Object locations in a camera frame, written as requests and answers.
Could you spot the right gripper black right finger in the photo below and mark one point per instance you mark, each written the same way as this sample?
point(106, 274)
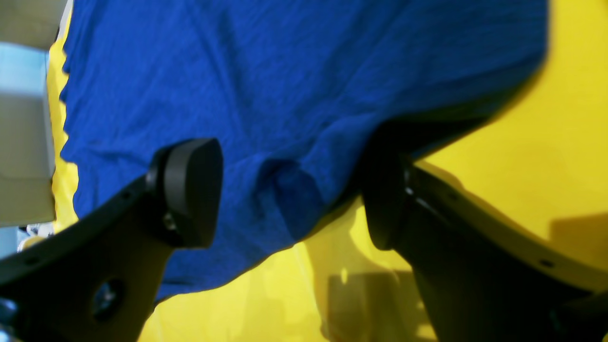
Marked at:
point(480, 277)

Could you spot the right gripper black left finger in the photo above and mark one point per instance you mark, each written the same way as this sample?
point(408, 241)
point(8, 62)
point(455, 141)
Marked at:
point(97, 280)

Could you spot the dark blue long-sleeve shirt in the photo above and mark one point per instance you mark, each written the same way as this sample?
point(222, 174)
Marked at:
point(292, 89)

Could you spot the yellow table cloth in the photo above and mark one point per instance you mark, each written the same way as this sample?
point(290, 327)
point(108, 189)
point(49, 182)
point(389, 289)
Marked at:
point(540, 160)

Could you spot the beige cardboard box right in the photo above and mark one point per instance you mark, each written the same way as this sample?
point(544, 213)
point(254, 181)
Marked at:
point(28, 28)

